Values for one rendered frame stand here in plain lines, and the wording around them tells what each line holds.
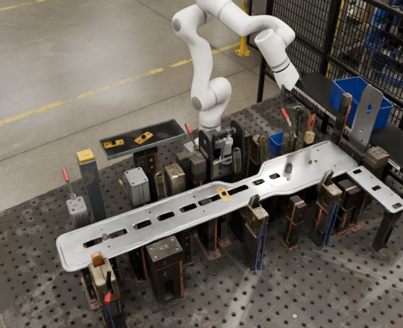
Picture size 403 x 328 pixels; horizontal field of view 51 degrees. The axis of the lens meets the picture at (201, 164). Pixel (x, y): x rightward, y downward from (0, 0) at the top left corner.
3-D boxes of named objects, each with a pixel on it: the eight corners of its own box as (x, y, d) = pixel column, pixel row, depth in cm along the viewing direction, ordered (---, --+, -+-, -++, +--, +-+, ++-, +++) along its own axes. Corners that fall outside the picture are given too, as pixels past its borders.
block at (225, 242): (221, 248, 200) (223, 205, 181) (208, 229, 208) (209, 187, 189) (231, 244, 201) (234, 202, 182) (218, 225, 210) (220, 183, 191)
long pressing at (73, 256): (66, 281, 153) (65, 278, 152) (53, 237, 168) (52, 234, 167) (361, 166, 200) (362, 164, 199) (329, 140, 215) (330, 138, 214)
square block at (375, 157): (358, 213, 216) (377, 159, 192) (348, 203, 221) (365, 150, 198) (370, 208, 219) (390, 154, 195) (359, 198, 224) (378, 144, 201)
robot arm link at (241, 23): (244, 0, 186) (296, 41, 178) (218, 23, 184) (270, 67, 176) (244, -14, 178) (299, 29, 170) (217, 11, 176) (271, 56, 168)
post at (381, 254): (380, 260, 194) (400, 218, 175) (363, 243, 202) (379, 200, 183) (390, 255, 197) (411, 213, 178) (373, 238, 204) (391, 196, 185)
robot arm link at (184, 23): (227, 102, 218) (206, 116, 210) (211, 99, 227) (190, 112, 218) (207, 2, 193) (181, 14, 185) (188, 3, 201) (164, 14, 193)
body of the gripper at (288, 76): (277, 57, 183) (289, 77, 189) (268, 73, 178) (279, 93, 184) (292, 54, 177) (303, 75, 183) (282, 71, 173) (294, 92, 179)
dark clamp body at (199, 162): (193, 226, 210) (192, 168, 185) (182, 209, 219) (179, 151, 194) (212, 219, 214) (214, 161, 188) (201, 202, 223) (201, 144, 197)
